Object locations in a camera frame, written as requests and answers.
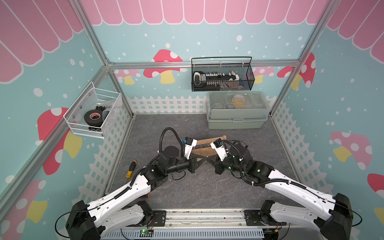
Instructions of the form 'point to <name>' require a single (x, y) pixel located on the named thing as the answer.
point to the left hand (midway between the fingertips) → (206, 161)
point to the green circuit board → (145, 233)
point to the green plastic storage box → (237, 109)
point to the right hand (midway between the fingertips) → (206, 159)
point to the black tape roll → (94, 117)
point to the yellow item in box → (238, 100)
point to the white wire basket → (110, 102)
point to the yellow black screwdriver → (131, 168)
